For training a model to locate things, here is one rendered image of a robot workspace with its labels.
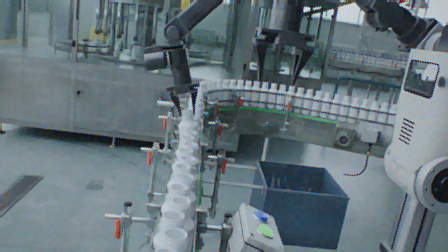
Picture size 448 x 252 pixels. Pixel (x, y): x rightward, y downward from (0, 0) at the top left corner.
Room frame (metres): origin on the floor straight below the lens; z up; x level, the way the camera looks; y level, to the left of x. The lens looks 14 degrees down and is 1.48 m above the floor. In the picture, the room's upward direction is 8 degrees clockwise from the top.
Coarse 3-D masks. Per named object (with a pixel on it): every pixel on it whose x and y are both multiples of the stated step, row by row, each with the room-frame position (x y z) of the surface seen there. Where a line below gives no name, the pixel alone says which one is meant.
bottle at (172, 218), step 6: (168, 210) 0.61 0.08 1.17; (174, 210) 0.62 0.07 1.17; (168, 216) 0.61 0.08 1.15; (174, 216) 0.61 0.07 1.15; (180, 216) 0.61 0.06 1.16; (162, 222) 0.60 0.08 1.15; (168, 222) 0.58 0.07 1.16; (174, 222) 0.58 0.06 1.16; (180, 222) 0.59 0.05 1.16; (162, 228) 0.59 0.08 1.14; (156, 234) 0.60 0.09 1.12; (162, 234) 0.59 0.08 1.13; (156, 240) 0.58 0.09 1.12; (156, 246) 0.58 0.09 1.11
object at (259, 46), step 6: (264, 36) 0.77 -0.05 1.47; (270, 36) 0.76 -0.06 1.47; (252, 42) 0.76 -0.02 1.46; (258, 42) 0.73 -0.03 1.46; (264, 42) 0.74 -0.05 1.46; (270, 42) 0.76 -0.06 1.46; (258, 48) 0.72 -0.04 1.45; (264, 48) 0.72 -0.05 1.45; (258, 54) 0.72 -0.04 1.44; (264, 54) 0.72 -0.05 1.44; (258, 60) 0.73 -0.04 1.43; (258, 66) 0.75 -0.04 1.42; (258, 72) 0.74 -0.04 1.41; (258, 78) 0.75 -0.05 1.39
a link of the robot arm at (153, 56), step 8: (168, 32) 1.14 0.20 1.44; (176, 32) 1.14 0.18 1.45; (176, 40) 1.14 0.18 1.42; (152, 48) 1.16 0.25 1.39; (160, 48) 1.16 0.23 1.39; (144, 56) 1.15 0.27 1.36; (152, 56) 1.15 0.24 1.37; (160, 56) 1.15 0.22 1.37; (152, 64) 1.15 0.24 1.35; (160, 64) 1.16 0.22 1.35
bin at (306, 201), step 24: (264, 168) 1.62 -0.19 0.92; (288, 168) 1.63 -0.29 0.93; (312, 168) 1.64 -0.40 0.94; (264, 192) 1.34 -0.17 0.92; (288, 192) 1.32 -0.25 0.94; (312, 192) 1.64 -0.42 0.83; (336, 192) 1.46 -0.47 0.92; (288, 216) 1.32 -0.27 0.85; (312, 216) 1.33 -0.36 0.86; (336, 216) 1.34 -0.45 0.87; (288, 240) 1.32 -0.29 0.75; (312, 240) 1.33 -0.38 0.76; (336, 240) 1.34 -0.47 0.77
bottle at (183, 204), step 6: (174, 198) 0.67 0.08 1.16; (180, 198) 0.67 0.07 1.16; (186, 198) 0.67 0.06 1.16; (174, 204) 0.64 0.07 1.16; (180, 204) 0.67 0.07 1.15; (186, 204) 0.65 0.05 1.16; (180, 210) 0.64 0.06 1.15; (186, 210) 0.65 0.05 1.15; (186, 216) 0.65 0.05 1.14; (186, 222) 0.65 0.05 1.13; (192, 222) 0.66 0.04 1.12; (186, 228) 0.64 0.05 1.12; (192, 228) 0.65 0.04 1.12; (192, 234) 0.66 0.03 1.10
